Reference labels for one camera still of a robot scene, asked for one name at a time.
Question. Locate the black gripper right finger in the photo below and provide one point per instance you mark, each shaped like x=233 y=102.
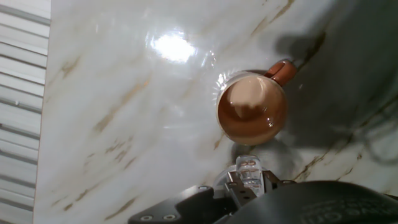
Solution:
x=273 y=182

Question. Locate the orange ceramic mug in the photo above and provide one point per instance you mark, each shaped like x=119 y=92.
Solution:
x=252 y=115

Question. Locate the clear glass mug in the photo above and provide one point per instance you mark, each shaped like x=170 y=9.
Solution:
x=248 y=174

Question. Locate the marble pattern board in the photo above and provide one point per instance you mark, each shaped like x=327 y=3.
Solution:
x=140 y=109

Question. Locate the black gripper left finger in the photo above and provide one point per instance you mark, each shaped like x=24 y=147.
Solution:
x=192 y=208

